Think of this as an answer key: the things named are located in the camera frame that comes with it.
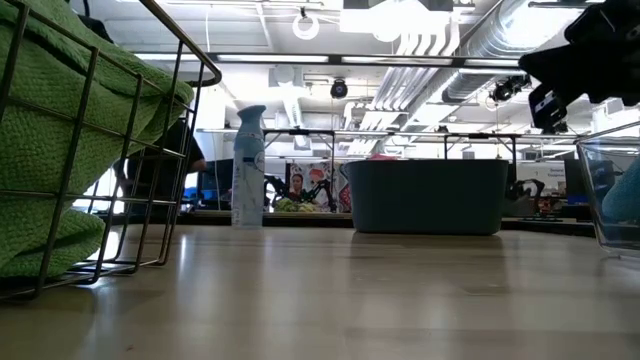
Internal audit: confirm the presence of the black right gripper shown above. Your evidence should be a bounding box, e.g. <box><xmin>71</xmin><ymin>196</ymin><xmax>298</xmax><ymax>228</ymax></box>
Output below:
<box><xmin>517</xmin><ymin>0</ymin><xmax>640</xmax><ymax>107</ymax></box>

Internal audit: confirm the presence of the blue microfiber towel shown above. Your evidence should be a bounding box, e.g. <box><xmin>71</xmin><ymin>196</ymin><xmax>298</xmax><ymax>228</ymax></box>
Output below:
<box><xmin>601</xmin><ymin>154</ymin><xmax>640</xmax><ymax>225</ymax></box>

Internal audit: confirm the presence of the black track spotlight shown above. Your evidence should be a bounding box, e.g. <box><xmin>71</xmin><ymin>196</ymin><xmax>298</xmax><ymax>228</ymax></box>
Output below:
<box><xmin>489</xmin><ymin>73</ymin><xmax>533</xmax><ymax>104</ymax></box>

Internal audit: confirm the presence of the white printed sign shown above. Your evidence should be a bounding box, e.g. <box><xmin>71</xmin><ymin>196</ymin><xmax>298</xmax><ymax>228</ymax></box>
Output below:
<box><xmin>516</xmin><ymin>162</ymin><xmax>567</xmax><ymax>195</ymax></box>

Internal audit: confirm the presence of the clear plastic bin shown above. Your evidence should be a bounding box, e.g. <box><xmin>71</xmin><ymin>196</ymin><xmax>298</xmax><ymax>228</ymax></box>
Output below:
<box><xmin>573</xmin><ymin>122</ymin><xmax>640</xmax><ymax>259</ymax></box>

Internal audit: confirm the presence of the blue plastic basket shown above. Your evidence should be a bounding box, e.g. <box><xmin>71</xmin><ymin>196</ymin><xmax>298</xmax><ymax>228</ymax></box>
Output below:
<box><xmin>343</xmin><ymin>158</ymin><xmax>510</xmax><ymax>236</ymax></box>

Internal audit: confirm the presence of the colourful printed poster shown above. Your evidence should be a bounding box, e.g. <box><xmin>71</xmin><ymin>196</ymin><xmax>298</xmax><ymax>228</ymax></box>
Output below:
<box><xmin>285</xmin><ymin>160</ymin><xmax>352</xmax><ymax>214</ymax></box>

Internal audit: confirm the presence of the yellow green cloth pile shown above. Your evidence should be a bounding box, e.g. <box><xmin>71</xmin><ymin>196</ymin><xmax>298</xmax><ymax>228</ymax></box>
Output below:
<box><xmin>273</xmin><ymin>197</ymin><xmax>320</xmax><ymax>214</ymax></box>

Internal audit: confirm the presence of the pale blue spray bottle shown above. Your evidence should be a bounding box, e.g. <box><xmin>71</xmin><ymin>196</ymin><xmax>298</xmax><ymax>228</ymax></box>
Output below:
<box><xmin>231</xmin><ymin>104</ymin><xmax>268</xmax><ymax>229</ymax></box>

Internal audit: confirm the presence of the person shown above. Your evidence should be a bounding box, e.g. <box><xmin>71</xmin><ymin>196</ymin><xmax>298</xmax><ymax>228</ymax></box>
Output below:
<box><xmin>112</xmin><ymin>118</ymin><xmax>208</xmax><ymax>221</ymax></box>

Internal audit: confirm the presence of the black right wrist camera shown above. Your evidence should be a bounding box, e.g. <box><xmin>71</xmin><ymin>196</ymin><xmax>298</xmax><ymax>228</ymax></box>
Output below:
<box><xmin>527</xmin><ymin>82</ymin><xmax>570</xmax><ymax>134</ymax></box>

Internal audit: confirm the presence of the silver ventilation duct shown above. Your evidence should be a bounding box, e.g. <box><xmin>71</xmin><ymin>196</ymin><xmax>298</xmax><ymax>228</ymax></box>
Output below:
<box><xmin>407</xmin><ymin>0</ymin><xmax>556</xmax><ymax>114</ymax></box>

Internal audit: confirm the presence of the black metal stand frame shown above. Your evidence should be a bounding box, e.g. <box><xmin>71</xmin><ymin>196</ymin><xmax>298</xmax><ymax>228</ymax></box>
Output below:
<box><xmin>335</xmin><ymin>130</ymin><xmax>584</xmax><ymax>201</ymax></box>
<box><xmin>259</xmin><ymin>127</ymin><xmax>337</xmax><ymax>201</ymax></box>

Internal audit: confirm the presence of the black aluminium rig frame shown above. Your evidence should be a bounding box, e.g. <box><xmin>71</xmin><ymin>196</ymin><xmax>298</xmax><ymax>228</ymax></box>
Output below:
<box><xmin>94</xmin><ymin>51</ymin><xmax>640</xmax><ymax>237</ymax></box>

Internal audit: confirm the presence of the white cable ring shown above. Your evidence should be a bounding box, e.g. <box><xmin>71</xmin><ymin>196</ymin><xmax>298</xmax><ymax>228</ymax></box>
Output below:
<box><xmin>292</xmin><ymin>12</ymin><xmax>321</xmax><ymax>41</ymax></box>

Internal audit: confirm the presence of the black wire basket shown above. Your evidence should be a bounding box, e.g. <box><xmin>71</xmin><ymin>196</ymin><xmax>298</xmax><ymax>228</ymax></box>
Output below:
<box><xmin>0</xmin><ymin>0</ymin><xmax>223</xmax><ymax>301</ymax></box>

